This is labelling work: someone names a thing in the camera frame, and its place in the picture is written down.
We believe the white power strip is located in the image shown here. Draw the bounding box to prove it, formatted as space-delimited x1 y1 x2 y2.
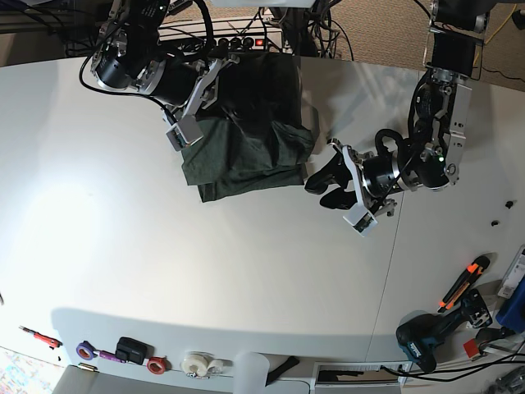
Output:
159 15 291 53

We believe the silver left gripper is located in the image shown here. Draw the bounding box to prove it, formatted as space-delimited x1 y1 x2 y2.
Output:
304 67 472 210

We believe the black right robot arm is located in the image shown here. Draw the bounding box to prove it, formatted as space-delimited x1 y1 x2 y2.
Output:
79 1 241 119

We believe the black action camera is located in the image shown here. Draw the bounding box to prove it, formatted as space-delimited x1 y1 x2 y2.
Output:
115 337 148 365

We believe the purple marker pen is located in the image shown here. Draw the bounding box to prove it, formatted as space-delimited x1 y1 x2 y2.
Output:
98 350 126 364

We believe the orange black utility knife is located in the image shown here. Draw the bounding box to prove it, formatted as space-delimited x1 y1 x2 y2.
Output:
437 255 491 314

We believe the teal black cordless drill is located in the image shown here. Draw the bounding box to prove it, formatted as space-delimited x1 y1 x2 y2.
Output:
395 289 493 373

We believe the yellow cable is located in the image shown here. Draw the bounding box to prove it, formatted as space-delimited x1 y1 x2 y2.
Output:
483 7 518 46

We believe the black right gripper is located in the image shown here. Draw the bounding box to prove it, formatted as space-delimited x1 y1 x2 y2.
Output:
143 54 240 112

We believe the red screwdriver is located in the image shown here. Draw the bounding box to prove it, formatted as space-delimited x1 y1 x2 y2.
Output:
19 326 62 350

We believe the dark green t-shirt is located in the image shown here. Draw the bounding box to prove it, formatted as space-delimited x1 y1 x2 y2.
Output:
181 53 316 203

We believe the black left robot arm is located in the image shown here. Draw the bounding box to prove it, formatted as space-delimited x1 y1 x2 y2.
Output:
305 1 495 215

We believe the blue box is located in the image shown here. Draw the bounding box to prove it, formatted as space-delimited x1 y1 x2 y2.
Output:
496 280 524 333

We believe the purple tape roll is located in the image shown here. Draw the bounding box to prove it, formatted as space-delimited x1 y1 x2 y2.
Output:
75 341 97 360

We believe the red tape roll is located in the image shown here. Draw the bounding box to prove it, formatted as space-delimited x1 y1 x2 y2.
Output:
147 357 169 375

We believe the white tape dispenser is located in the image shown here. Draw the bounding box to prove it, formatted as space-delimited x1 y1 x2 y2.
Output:
180 352 233 379

